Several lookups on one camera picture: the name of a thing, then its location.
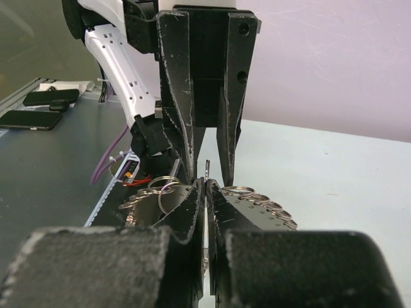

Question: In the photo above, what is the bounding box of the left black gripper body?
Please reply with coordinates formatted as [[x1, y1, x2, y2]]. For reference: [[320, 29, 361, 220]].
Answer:
[[123, 1, 261, 128]]

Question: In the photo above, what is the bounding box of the metal key organizer ring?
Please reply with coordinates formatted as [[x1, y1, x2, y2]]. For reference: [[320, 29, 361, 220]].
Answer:
[[118, 159, 299, 280]]

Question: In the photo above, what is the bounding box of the white cable duct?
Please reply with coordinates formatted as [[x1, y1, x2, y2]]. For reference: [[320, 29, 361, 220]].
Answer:
[[84, 152, 139, 227]]

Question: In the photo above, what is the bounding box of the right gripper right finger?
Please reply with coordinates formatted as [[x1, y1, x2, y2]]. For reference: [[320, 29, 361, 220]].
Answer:
[[207, 180, 403, 307]]

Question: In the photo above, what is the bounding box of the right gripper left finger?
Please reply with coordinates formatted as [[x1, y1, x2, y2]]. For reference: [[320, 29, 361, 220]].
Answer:
[[1, 179, 205, 307]]

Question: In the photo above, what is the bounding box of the black earbuds case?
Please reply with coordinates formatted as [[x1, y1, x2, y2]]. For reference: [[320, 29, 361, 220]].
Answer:
[[49, 100, 70, 113]]

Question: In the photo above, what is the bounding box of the black smartphone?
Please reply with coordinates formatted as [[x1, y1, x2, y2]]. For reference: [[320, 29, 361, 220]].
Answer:
[[1, 110, 63, 131], [22, 89, 80, 107]]

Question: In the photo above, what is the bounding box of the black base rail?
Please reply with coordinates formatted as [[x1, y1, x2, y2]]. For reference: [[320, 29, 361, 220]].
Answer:
[[108, 152, 190, 227]]

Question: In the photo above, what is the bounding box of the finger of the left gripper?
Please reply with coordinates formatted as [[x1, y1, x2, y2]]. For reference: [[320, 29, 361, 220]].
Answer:
[[216, 12, 257, 186], [157, 9, 206, 183]]

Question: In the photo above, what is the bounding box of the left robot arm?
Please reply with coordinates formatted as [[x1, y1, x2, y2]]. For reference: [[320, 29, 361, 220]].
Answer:
[[62, 1, 261, 186]]

